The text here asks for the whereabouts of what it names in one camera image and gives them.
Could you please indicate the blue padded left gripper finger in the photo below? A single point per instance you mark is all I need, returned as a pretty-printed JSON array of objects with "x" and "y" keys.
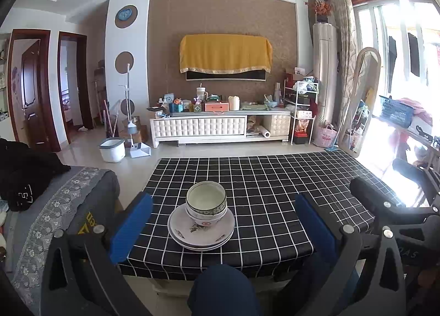
[{"x": 116, "y": 241}]

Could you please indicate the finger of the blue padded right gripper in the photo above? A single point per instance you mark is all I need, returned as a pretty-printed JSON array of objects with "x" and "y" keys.
[{"x": 325, "y": 233}]

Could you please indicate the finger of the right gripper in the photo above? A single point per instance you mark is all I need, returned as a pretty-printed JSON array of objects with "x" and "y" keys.
[
  {"x": 385, "y": 208},
  {"x": 426, "y": 178}
]

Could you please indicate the white plate colourful decals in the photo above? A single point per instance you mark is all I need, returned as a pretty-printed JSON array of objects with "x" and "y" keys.
[{"x": 189, "y": 232}]

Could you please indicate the patterned bowl dark rim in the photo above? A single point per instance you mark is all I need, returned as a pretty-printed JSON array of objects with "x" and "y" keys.
[{"x": 206, "y": 198}]

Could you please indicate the pink floral white plate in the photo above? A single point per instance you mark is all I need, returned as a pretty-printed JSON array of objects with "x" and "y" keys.
[{"x": 192, "y": 247}]

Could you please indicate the white cream bowl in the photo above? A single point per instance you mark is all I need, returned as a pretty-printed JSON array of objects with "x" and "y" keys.
[{"x": 205, "y": 220}]

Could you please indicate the grey sofa cover with crown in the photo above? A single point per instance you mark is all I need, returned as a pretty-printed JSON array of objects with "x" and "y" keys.
[{"x": 73, "y": 202}]

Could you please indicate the black white checkered tablecloth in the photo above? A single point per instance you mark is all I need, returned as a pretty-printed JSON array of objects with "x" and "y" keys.
[{"x": 268, "y": 238}]

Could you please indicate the blue plastic basket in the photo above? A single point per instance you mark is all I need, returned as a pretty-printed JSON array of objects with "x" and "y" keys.
[{"x": 396, "y": 112}]

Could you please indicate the white mop bucket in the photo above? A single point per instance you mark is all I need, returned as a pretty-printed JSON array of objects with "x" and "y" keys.
[{"x": 112, "y": 150}]

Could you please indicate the white dustpan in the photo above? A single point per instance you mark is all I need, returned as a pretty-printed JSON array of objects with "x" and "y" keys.
[{"x": 140, "y": 149}]

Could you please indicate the pink plastic bag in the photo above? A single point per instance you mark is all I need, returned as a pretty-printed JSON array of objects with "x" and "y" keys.
[{"x": 325, "y": 137}]

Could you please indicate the white mop stand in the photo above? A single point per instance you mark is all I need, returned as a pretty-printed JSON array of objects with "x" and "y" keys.
[{"x": 131, "y": 127}]

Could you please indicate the black garment on sofa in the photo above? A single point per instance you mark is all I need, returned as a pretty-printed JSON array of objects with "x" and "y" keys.
[{"x": 26, "y": 173}]

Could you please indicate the white tufted TV cabinet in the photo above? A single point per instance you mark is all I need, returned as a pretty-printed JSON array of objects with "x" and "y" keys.
[{"x": 227, "y": 127}]

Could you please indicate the paper towel roll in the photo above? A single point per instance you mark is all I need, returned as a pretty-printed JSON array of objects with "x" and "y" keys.
[{"x": 264, "y": 132}]

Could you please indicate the white metal shelf rack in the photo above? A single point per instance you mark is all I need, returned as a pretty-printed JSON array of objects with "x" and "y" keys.
[{"x": 300, "y": 96}]

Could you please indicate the orange box on cabinet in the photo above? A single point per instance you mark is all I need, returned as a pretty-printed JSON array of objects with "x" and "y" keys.
[{"x": 216, "y": 106}]

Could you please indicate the white standing air conditioner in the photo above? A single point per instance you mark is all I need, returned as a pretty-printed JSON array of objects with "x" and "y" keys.
[{"x": 325, "y": 70}]

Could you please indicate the dark red wooden door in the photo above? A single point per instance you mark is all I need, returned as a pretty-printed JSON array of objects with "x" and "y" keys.
[{"x": 28, "y": 91}]

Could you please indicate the beige patterned curtain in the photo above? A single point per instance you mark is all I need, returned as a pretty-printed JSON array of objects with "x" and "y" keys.
[{"x": 346, "y": 23}]

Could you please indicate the yellow cloth covered television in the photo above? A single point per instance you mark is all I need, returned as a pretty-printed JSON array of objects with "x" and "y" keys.
[{"x": 224, "y": 54}]

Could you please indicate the artificial orange flowers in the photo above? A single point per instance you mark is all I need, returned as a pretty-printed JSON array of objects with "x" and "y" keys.
[{"x": 319, "y": 11}]

